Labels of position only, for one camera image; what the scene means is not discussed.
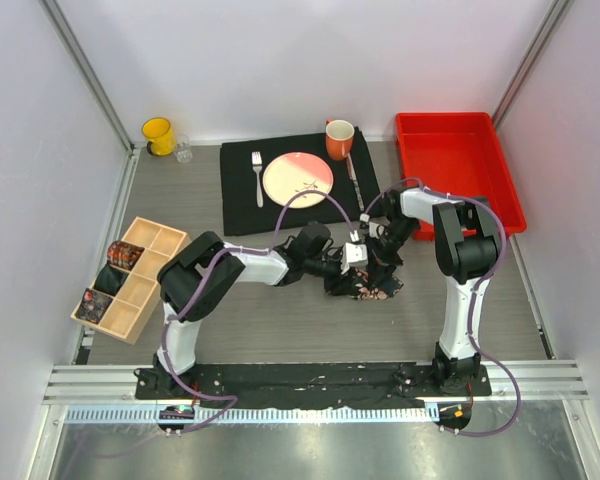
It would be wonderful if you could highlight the orange ceramic mug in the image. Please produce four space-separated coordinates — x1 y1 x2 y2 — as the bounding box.
325 119 355 161

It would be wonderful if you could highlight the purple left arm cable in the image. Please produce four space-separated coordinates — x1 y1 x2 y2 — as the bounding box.
79 188 359 459

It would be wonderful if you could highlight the black cloth placemat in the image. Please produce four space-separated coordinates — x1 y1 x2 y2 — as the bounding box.
219 129 380 236

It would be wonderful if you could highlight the silver table knife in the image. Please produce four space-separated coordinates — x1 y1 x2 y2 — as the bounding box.
346 154 365 213

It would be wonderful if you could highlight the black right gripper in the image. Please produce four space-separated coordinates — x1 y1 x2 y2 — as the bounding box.
363 217 419 290

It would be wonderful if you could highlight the floral rose necktie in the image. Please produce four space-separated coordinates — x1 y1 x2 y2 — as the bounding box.
323 268 403 300

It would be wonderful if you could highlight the wooden compartment box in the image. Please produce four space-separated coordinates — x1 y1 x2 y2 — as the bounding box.
71 217 191 345

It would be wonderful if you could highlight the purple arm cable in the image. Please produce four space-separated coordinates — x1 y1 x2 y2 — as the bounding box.
364 177 522 439
79 188 359 459

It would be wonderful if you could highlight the yellow enamel mug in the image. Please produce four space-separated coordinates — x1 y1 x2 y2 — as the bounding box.
141 117 176 157

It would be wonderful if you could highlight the clear drinking glass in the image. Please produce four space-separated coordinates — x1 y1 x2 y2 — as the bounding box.
173 134 193 164

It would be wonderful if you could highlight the pink cream ceramic plate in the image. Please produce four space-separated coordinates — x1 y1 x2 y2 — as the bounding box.
262 152 334 206

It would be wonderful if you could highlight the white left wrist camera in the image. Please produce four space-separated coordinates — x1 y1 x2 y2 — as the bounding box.
340 230 368 274

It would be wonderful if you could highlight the rolled dark green tie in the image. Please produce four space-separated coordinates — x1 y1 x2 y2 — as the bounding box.
93 264 128 297

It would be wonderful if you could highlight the silver fork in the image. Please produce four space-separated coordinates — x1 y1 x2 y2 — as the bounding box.
251 151 264 208

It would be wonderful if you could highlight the rolled red patterned tie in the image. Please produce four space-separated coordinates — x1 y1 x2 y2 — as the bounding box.
106 240 145 271

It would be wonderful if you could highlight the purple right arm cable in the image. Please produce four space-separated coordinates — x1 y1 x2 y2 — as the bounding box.
364 177 522 439

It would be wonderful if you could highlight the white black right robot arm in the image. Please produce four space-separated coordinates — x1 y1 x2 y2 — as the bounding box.
360 187 506 395

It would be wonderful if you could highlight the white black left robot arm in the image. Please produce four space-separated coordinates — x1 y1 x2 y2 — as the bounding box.
153 222 354 399

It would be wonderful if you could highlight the red plastic bin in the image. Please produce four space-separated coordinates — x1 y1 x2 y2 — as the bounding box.
395 112 527 236

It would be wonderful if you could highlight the rolled dark multicolour tie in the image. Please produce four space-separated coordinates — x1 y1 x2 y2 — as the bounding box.
75 288 113 324

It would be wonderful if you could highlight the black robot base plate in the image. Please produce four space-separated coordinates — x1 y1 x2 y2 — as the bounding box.
134 362 492 410

